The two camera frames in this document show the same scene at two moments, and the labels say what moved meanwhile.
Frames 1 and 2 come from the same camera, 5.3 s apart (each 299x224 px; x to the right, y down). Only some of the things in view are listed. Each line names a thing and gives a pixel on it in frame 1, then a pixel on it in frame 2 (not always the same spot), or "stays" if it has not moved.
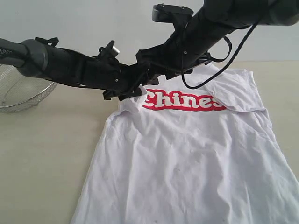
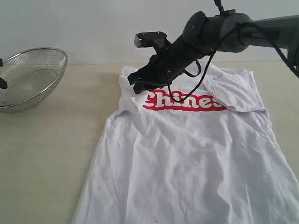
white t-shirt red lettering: (194, 149) stays
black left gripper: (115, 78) to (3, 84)
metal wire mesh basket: (18, 92) stays
